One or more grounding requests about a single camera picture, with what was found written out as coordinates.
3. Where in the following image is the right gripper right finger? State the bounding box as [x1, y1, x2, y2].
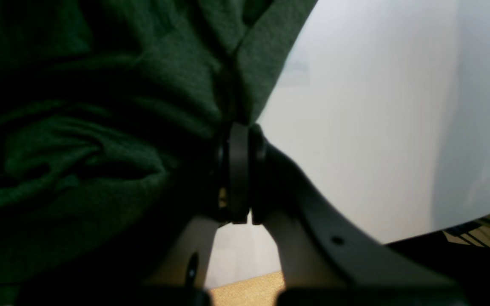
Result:
[248, 125, 467, 306]

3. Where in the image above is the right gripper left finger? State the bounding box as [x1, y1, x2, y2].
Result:
[142, 123, 250, 306]

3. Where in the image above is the dark green t-shirt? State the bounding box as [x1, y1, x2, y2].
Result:
[0, 0, 316, 306]

